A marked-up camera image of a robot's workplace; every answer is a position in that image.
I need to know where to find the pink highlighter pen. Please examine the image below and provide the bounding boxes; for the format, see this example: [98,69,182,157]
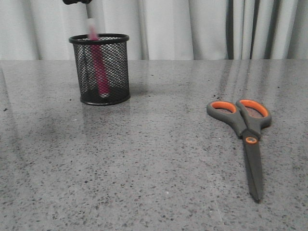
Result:
[87,18,110,98]

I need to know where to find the black mesh pen holder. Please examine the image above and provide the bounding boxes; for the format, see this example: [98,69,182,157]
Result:
[69,34,130,106]

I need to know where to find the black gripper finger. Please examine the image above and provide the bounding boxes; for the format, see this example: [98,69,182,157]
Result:
[63,0,92,5]

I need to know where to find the grey curtain backdrop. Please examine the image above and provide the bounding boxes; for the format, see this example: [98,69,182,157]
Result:
[0,0,308,60]

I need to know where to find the grey orange scissors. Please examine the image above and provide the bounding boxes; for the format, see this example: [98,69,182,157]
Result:
[206,99,271,203]

